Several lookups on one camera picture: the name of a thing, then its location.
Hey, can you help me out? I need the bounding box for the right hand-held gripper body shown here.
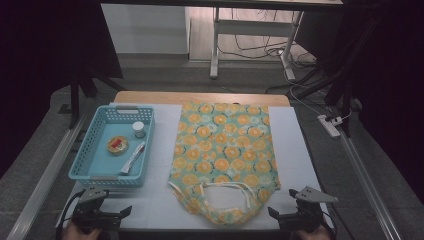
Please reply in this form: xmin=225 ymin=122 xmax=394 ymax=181
xmin=279 ymin=186 xmax=340 ymax=234

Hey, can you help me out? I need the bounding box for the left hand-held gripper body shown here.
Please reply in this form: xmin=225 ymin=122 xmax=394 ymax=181
xmin=70 ymin=186 xmax=122 ymax=233

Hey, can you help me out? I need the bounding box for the blue plastic basket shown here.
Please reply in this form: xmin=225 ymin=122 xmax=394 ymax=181
xmin=68 ymin=104 xmax=156 ymax=188

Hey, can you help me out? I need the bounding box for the white ointment tube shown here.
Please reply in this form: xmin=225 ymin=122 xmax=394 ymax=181
xmin=119 ymin=141 xmax=147 ymax=175

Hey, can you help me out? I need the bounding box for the round candy tin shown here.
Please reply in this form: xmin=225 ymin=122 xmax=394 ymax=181
xmin=106 ymin=135 xmax=130 ymax=156

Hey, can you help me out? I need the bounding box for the small white jar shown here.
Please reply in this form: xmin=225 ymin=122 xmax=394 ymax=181
xmin=132 ymin=121 xmax=147 ymax=140

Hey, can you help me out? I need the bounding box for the lemon print cloth bag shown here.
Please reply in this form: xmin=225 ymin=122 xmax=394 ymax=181
xmin=167 ymin=101 xmax=282 ymax=226

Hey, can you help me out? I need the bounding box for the person's right hand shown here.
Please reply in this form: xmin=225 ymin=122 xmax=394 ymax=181
xmin=292 ymin=224 xmax=333 ymax=240

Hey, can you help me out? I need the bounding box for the person's left hand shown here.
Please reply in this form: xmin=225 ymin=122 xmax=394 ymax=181
xmin=61 ymin=222 xmax=102 ymax=240

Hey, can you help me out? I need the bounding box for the white table mat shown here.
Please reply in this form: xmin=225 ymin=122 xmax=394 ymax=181
xmin=55 ymin=102 xmax=334 ymax=231

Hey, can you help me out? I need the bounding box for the white power strip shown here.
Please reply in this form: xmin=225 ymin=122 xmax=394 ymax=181
xmin=317 ymin=114 xmax=343 ymax=139

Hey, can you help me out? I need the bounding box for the black stand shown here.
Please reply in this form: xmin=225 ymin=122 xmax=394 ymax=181
xmin=292 ymin=13 xmax=363 ymax=138
xmin=58 ymin=68 xmax=118 ymax=130

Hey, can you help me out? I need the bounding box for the black curtain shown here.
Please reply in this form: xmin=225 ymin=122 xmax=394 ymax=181
xmin=0 ymin=0 xmax=125 ymax=179
xmin=295 ymin=0 xmax=424 ymax=204

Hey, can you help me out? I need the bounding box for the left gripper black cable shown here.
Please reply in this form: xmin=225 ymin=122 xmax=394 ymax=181
xmin=55 ymin=189 xmax=86 ymax=234

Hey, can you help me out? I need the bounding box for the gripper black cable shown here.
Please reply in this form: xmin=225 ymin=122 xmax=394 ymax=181
xmin=322 ymin=213 xmax=338 ymax=240
xmin=55 ymin=189 xmax=86 ymax=234

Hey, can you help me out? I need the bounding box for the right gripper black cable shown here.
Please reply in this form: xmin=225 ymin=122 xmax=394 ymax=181
xmin=322 ymin=213 xmax=338 ymax=240

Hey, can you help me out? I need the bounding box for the metal floor rail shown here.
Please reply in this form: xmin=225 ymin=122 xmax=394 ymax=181
xmin=6 ymin=111 xmax=88 ymax=240
xmin=339 ymin=131 xmax=403 ymax=240

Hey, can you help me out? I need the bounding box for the white floor cable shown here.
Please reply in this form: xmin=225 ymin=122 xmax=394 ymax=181
xmin=283 ymin=64 xmax=353 ymax=123

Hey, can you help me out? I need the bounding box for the tangle of floor cables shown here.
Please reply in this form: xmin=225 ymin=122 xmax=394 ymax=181
xmin=216 ymin=8 xmax=318 ymax=63

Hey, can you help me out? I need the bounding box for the white desk frame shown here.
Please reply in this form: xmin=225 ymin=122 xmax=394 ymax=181
xmin=209 ymin=6 xmax=305 ymax=81

